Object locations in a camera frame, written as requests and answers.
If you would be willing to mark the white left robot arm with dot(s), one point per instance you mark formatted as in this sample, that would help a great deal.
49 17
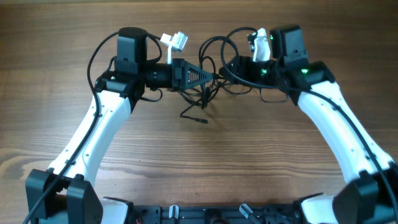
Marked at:
64 192

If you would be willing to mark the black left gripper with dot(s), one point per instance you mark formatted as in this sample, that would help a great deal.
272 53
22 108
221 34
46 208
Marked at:
178 74

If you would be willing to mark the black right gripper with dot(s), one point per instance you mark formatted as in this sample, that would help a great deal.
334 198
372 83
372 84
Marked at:
234 68

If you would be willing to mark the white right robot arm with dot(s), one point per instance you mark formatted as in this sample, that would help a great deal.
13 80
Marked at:
280 61

